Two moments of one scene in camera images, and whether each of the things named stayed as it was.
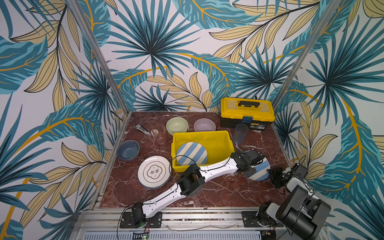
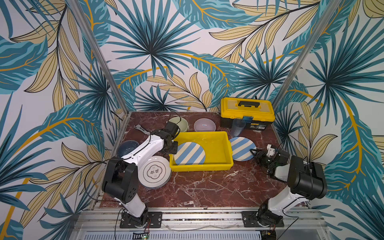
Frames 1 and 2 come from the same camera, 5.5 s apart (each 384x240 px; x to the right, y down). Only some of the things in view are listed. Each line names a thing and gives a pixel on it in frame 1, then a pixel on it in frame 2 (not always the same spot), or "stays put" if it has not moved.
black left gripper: x=252 y=167 -> x=172 y=145
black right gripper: x=276 y=176 -> x=263 y=156
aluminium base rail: x=177 y=224 stays put
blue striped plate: x=262 y=173 -> x=241 y=148
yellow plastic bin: x=219 y=145 stays put
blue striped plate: x=190 y=153 stays put
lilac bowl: x=204 y=124 stays put
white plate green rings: x=154 y=172 stays put
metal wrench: x=138 y=126 stays put
